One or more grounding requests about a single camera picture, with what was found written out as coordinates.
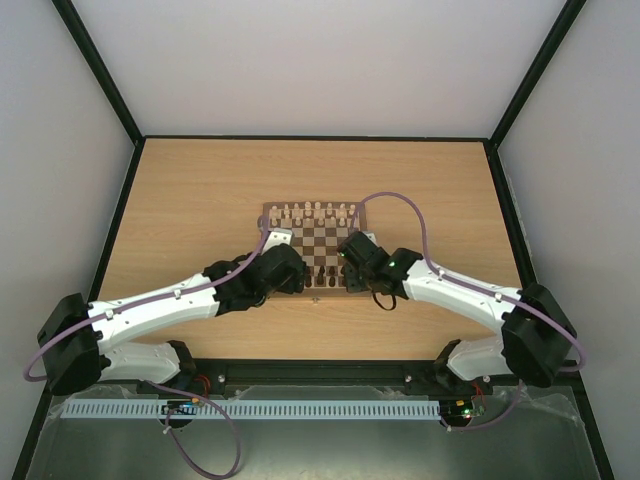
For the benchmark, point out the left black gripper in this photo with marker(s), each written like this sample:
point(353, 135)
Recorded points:
point(296, 282)

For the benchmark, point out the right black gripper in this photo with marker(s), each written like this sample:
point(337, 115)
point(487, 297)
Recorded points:
point(351, 275)

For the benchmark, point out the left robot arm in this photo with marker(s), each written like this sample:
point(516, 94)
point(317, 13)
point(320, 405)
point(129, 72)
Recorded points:
point(85, 344)

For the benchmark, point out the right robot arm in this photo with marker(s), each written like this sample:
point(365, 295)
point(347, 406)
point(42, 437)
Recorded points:
point(532, 334)

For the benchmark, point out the wooden chess board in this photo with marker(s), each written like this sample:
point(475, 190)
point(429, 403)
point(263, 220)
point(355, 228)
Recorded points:
point(318, 245)

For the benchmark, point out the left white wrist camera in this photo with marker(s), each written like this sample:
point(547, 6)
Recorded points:
point(277, 237)

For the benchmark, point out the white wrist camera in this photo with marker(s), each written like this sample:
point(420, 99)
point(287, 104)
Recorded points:
point(371, 236)
point(277, 237)

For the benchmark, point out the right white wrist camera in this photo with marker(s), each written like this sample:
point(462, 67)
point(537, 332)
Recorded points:
point(371, 236)

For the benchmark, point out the black aluminium frame rail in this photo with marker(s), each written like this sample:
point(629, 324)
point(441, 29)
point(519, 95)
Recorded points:
point(219, 377)

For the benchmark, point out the white slotted cable duct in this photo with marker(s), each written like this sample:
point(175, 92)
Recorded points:
point(422, 410)

